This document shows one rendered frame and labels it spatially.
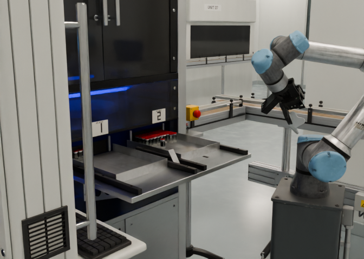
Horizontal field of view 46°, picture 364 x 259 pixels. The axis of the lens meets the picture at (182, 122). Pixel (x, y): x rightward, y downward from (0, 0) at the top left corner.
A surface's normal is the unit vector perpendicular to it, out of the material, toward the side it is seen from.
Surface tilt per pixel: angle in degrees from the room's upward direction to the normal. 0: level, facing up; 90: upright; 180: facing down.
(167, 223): 90
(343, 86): 90
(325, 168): 96
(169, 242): 90
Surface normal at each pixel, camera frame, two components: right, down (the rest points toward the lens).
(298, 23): -0.68, 0.16
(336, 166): -0.07, 0.32
